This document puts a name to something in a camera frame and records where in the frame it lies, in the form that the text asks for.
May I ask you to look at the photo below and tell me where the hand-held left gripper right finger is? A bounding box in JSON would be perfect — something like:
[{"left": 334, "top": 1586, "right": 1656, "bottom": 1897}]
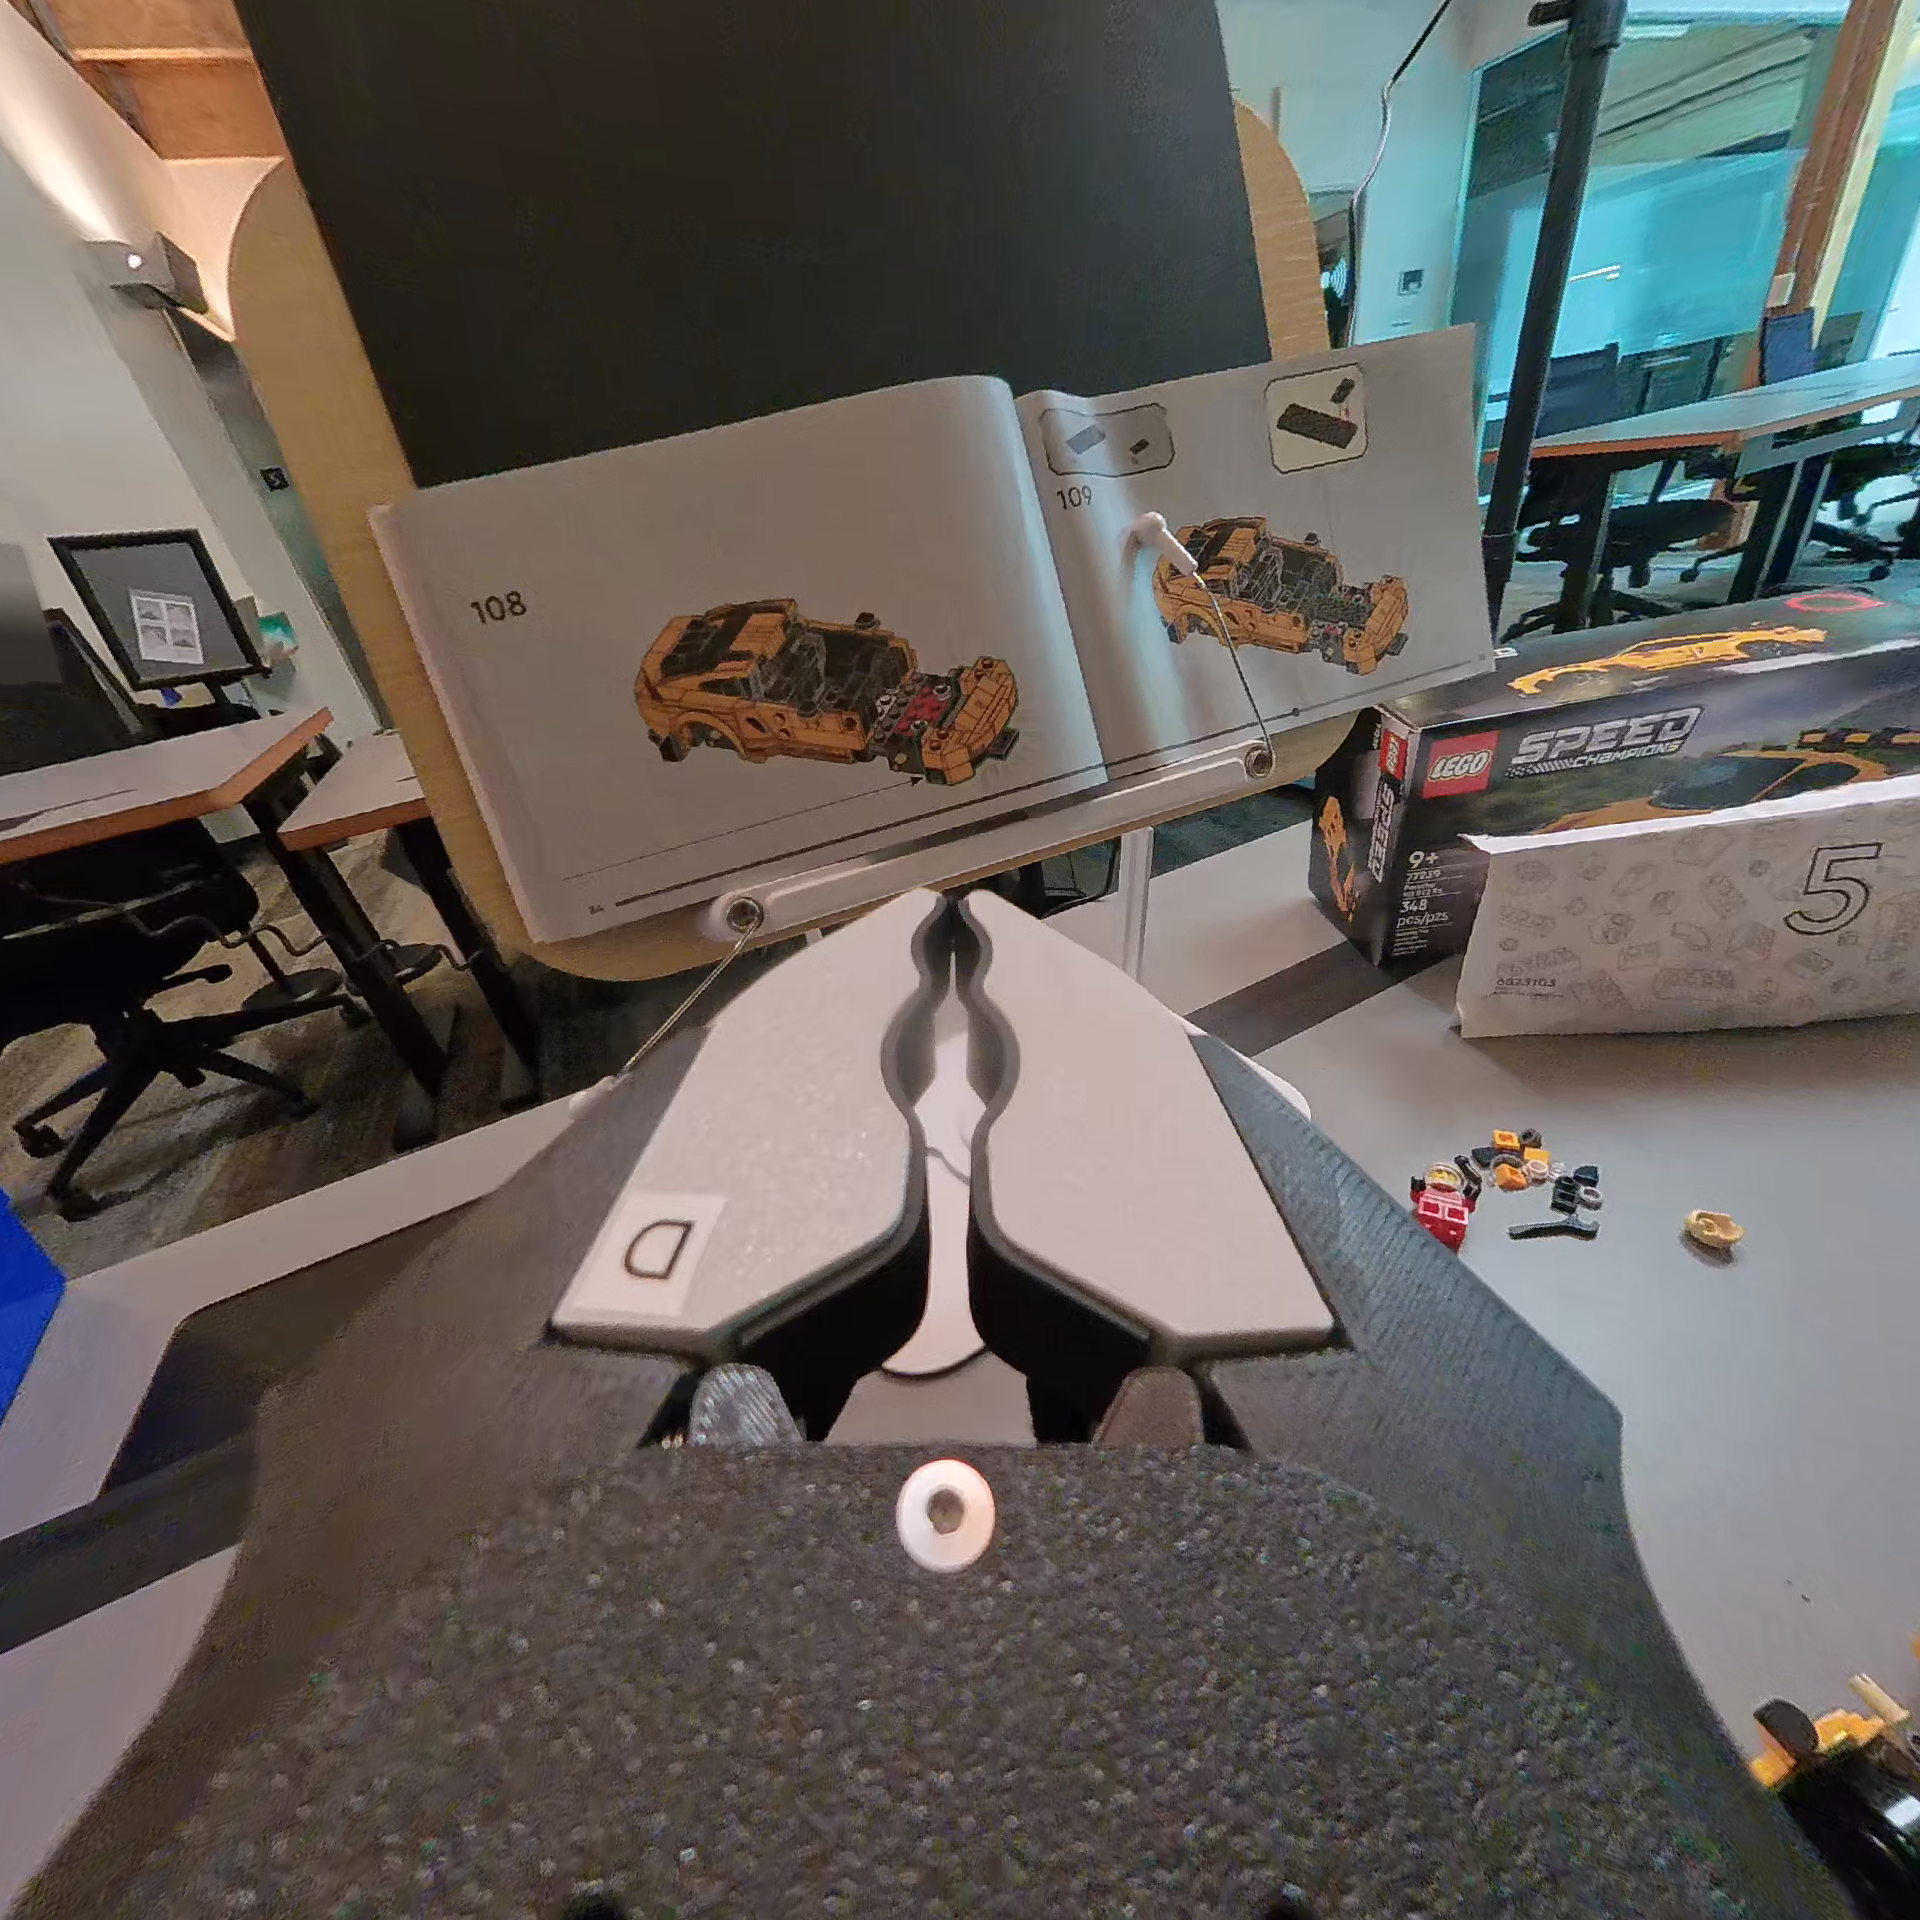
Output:
[{"left": 959, "top": 891, "right": 1341, "bottom": 1441}]

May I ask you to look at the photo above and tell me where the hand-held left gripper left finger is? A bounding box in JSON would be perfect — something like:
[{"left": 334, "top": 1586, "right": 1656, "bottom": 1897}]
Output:
[{"left": 549, "top": 891, "right": 955, "bottom": 1441}]

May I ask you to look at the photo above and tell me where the white-tipped metal wire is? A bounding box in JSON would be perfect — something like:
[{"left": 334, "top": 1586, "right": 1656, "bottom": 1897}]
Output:
[{"left": 1126, "top": 509, "right": 1279, "bottom": 781}]

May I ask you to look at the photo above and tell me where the yellow toy brick car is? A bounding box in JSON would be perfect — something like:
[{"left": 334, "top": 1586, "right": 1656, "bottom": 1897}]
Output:
[{"left": 1747, "top": 1671, "right": 1920, "bottom": 1905}]

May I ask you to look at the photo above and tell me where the white book stand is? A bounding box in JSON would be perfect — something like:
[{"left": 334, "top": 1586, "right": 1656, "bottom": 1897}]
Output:
[{"left": 567, "top": 736, "right": 1315, "bottom": 1383}]

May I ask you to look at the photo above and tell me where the pile of small toy bricks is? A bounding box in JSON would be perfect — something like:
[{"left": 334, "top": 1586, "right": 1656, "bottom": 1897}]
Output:
[{"left": 1462, "top": 1126, "right": 1606, "bottom": 1214}]

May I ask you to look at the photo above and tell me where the open instruction booklet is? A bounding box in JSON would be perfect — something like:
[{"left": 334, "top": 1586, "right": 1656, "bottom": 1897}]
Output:
[{"left": 368, "top": 321, "right": 1500, "bottom": 946}]

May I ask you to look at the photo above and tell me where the white printed paper bag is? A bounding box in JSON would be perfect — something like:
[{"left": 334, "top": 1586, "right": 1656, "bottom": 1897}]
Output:
[{"left": 1451, "top": 779, "right": 1920, "bottom": 1040}]

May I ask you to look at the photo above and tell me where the black office chair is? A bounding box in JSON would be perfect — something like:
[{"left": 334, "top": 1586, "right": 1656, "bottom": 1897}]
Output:
[
  {"left": 1516, "top": 345, "right": 1743, "bottom": 606},
  {"left": 0, "top": 847, "right": 359, "bottom": 1209}
]

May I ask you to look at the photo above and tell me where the black toy car box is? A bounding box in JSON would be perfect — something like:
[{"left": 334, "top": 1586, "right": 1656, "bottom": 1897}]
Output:
[{"left": 1307, "top": 592, "right": 1920, "bottom": 969}]

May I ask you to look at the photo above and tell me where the blue plastic bin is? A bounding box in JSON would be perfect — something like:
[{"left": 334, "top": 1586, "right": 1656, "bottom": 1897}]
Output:
[{"left": 0, "top": 1190, "right": 71, "bottom": 1422}]

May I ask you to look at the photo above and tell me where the black framed display stand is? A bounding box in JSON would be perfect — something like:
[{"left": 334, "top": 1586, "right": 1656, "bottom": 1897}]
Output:
[{"left": 47, "top": 528, "right": 274, "bottom": 711}]

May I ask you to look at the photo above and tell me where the light wooden panel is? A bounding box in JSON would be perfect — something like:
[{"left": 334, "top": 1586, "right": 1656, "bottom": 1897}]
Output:
[{"left": 224, "top": 89, "right": 1334, "bottom": 984}]

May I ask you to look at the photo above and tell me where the large dark panel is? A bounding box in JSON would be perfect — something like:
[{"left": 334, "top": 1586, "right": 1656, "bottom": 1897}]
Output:
[{"left": 231, "top": 0, "right": 1278, "bottom": 489}]

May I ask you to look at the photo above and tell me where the black tripod pole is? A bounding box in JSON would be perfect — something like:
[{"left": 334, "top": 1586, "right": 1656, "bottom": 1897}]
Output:
[{"left": 1476, "top": 0, "right": 1631, "bottom": 635}]

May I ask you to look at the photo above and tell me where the grey lamp cable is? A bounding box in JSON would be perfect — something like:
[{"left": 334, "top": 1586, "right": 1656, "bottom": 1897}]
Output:
[{"left": 613, "top": 911, "right": 762, "bottom": 1080}]

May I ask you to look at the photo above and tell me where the black coiled cable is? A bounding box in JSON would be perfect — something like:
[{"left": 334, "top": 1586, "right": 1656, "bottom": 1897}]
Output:
[{"left": 224, "top": 914, "right": 452, "bottom": 986}]

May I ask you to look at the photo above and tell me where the dark table cable flap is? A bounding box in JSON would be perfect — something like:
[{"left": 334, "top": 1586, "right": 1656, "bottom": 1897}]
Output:
[{"left": 0, "top": 1304, "right": 271, "bottom": 1651}]

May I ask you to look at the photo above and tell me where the black hanging cable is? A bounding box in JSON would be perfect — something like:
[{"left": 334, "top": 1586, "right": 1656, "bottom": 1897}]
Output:
[{"left": 1354, "top": 0, "right": 1461, "bottom": 201}]

